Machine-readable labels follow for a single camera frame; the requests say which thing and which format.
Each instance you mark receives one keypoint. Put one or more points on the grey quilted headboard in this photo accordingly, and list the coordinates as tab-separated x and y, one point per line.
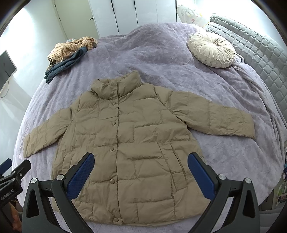
262	53

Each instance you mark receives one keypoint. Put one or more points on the purple quilted bedspread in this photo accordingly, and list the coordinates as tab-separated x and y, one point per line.
160	54

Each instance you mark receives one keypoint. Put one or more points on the white door with handle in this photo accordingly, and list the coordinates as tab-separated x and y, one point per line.
76	18

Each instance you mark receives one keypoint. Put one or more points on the white wardrobe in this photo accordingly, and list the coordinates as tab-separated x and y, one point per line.
121	17

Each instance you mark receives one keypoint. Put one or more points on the tan striped crumpled garment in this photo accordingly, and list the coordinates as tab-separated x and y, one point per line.
63	51

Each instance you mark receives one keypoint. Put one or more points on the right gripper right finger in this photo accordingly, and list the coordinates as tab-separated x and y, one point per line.
243	215

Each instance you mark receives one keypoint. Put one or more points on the white framed monitor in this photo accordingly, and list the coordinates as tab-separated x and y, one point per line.
7	68

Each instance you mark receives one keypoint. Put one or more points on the white patterned plush bag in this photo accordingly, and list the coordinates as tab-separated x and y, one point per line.
189	15

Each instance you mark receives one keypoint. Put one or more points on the person left hand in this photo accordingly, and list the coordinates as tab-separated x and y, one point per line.
16	223

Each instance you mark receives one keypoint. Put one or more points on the round cream pleated cushion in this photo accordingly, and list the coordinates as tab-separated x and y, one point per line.
212	49

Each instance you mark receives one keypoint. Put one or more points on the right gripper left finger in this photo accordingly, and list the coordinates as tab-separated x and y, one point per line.
38	214

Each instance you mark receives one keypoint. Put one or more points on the dark teal folded garment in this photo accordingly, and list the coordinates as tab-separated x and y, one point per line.
64	65

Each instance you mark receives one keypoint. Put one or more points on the khaki puffer jacket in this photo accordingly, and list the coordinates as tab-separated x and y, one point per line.
140	136

